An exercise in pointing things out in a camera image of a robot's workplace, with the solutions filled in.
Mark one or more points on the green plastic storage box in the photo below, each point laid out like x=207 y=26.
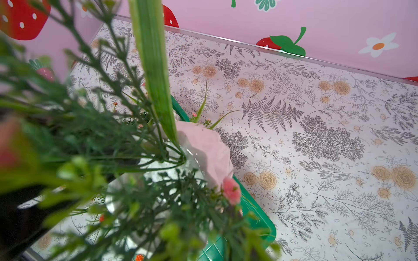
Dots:
x=257 y=218

